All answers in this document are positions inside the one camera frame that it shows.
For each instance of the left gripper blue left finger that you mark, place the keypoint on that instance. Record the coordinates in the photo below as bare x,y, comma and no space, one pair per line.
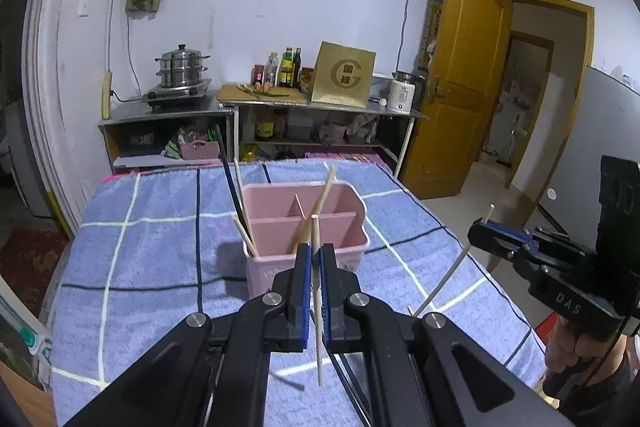
298,296

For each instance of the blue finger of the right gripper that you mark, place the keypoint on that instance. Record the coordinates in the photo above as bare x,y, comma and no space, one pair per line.
503,239
478,236

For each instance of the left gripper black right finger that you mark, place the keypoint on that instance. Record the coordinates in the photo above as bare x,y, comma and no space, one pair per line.
341,332

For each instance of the wooden chopstick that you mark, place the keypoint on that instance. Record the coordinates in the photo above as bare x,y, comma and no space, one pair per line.
450,272
316,293
303,232
239,181
299,206
246,238

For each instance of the black chopstick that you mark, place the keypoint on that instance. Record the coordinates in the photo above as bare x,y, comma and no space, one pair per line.
234,194
351,386

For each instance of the metal kitchen shelf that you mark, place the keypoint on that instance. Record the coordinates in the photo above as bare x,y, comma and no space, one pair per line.
281,130

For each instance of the person right hand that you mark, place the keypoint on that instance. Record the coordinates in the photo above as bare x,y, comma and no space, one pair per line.
566,348

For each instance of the pink plastic utensil caddy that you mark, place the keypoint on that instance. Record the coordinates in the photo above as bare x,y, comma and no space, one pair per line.
279,216

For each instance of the pink storage box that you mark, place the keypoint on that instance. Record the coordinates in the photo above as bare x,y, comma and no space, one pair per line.
351,155

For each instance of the yellow oil jug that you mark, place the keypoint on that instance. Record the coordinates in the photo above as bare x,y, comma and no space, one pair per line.
250,152

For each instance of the blue checked tablecloth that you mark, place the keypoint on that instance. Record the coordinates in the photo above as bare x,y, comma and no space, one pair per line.
153,248

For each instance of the pink basket on shelf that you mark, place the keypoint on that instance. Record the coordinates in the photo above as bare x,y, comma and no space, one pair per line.
199,150

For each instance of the wooden cutting board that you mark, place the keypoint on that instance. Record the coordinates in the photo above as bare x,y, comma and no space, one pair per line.
238,92

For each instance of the white electric kettle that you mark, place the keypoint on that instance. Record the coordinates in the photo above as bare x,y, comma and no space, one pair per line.
406,92

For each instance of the green onion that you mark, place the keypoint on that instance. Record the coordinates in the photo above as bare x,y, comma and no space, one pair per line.
260,93

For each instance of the red lid jar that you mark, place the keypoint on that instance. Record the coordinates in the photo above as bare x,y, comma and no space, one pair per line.
306,78

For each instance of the gold gift box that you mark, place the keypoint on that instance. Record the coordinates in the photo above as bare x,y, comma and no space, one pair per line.
342,75

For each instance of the black induction cooker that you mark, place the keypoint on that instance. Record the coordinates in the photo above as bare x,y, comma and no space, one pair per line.
161,96

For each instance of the green oil bottle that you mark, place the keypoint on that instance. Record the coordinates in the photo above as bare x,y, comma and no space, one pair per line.
285,74

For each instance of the clear plastic bottle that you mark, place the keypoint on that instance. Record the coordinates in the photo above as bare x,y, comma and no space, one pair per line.
271,70

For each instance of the yellow wooden door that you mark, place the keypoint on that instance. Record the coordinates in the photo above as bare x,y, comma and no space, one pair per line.
463,83

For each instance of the dark sauce bottle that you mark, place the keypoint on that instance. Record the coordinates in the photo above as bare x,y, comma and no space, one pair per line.
297,66

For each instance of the steel steamer pot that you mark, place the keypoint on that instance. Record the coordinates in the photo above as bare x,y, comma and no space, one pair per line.
181,67

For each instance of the yellow power strip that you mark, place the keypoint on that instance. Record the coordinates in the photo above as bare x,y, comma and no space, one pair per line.
106,95

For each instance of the white wall switch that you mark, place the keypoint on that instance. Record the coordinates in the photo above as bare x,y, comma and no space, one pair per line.
82,8

